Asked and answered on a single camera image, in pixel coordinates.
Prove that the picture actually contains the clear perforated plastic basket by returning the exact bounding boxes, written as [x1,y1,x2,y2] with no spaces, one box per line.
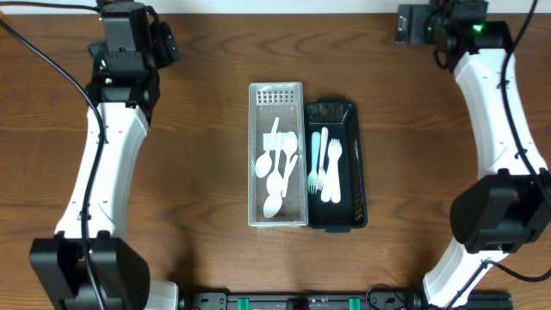
[248,82,308,228]

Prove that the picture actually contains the white plastic fork handle up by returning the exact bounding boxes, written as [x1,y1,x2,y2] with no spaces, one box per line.
[328,139,343,203]

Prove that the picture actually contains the white plastic spoon bowl down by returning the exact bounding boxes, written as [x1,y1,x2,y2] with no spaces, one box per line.
[255,117,279,178]

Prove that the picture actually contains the white plastic spoon bowl up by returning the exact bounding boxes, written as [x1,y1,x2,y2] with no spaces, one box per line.
[282,132,298,198]

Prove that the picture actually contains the black perforated plastic basket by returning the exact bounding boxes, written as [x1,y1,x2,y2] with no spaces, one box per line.
[304,98,368,233]

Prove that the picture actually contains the white plastic spoon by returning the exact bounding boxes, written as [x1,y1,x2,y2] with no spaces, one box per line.
[266,133,282,195]
[263,155,298,218]

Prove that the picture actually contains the white plastic fork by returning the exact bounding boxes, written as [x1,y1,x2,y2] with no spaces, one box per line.
[317,127,329,190]
[320,140,334,202]

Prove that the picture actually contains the light green plastic fork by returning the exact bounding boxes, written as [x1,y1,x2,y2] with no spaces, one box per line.
[307,132,321,194]

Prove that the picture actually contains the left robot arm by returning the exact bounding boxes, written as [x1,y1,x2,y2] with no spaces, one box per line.
[29,17,180,309]

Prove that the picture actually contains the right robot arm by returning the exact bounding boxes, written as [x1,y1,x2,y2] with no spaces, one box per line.
[396,1,550,309]

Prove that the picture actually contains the left black cable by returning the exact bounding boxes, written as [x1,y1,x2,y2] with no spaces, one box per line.
[0,1,108,310]

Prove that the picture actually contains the black cable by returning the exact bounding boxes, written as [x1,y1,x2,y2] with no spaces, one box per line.
[443,0,551,310]
[0,1,108,310]

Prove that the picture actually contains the right black cable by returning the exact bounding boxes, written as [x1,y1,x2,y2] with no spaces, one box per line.
[443,0,551,310]

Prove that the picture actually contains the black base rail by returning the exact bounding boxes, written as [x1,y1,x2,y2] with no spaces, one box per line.
[176,287,439,310]

